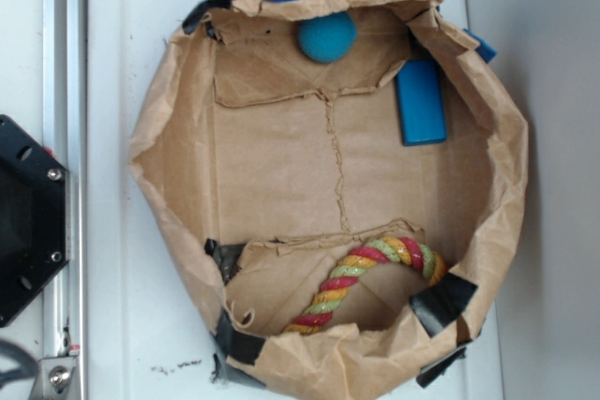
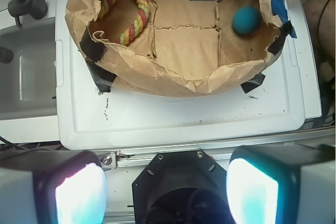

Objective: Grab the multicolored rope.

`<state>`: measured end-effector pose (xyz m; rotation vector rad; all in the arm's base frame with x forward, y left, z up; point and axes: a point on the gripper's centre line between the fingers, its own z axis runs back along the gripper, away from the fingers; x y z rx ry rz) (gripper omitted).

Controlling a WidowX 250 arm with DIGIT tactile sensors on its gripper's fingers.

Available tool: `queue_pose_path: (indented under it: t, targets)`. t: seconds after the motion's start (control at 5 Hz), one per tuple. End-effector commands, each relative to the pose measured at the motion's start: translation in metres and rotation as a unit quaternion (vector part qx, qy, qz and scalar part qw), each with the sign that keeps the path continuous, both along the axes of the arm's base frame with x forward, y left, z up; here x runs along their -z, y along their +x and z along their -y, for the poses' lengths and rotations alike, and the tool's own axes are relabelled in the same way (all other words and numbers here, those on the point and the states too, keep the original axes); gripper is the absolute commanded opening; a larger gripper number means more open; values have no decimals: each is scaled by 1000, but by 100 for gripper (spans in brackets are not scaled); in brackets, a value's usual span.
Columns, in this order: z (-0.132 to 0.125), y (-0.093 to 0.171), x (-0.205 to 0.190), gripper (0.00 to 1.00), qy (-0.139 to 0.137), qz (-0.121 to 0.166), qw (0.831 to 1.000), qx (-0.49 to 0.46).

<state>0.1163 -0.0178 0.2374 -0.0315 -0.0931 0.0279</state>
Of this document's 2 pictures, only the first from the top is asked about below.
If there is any black cable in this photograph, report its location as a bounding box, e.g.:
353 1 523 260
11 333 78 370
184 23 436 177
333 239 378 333
0 338 40 400

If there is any aluminium rail frame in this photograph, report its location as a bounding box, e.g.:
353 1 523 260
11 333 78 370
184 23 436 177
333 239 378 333
41 0 88 399

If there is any black tape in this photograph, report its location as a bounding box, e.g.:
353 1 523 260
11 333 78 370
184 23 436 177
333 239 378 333
204 239 246 285
212 309 266 390
409 273 478 337
181 0 233 35

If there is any blue rectangular block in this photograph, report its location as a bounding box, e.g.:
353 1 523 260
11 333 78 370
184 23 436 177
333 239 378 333
396 60 447 146

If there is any black tape lower right edge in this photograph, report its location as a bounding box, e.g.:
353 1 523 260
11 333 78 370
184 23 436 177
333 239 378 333
415 346 466 389

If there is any black tape bottom right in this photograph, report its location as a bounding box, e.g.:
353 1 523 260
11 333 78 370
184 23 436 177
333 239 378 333
409 273 478 337

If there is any black tape top left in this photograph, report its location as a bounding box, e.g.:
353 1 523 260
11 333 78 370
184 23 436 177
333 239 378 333
181 0 233 35

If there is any multicolored twisted rope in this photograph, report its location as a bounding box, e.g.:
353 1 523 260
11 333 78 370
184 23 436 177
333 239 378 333
280 236 448 336

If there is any black tape inner left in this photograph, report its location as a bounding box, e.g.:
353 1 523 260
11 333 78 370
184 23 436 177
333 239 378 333
204 239 246 285

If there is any white plastic board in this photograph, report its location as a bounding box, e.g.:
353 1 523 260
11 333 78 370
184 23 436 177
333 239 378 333
84 0 505 400

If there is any brown paper bag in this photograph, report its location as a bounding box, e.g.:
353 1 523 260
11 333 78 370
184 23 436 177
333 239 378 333
129 0 528 399

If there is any blue tape piece right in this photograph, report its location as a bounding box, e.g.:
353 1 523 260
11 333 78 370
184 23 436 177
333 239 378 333
464 28 497 64

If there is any blue ball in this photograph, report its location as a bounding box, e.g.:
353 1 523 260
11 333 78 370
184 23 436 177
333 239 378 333
297 12 357 63

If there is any black tape bottom left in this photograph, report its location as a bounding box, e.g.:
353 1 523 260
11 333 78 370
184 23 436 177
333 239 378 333
212 309 266 390

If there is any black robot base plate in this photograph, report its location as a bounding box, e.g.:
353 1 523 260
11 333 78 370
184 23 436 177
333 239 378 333
1 114 68 327

